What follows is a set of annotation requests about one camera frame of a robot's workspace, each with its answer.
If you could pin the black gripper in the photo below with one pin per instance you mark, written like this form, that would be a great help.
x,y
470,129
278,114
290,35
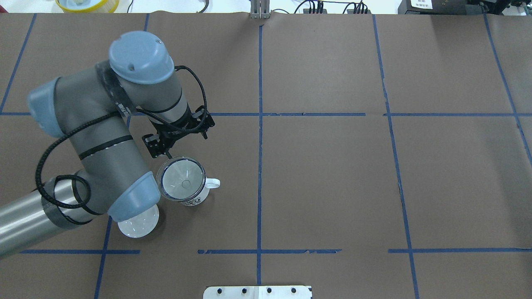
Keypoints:
x,y
169,136

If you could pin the white enamel cup lid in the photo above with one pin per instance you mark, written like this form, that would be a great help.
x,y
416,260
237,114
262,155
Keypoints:
x,y
142,224

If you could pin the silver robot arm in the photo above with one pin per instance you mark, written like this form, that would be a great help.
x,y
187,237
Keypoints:
x,y
94,167

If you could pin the white enamel mug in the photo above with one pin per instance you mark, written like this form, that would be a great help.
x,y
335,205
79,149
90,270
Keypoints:
x,y
189,185

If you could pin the yellow rimmed bowl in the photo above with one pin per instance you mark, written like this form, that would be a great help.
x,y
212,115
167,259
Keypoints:
x,y
88,6

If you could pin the black desktop computer box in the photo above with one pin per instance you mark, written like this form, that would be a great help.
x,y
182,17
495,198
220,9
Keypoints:
x,y
439,7

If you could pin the white camera pedestal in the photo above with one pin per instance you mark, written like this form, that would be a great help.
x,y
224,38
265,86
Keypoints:
x,y
259,292

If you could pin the aluminium frame post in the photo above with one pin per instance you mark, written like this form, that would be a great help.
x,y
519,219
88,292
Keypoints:
x,y
260,9

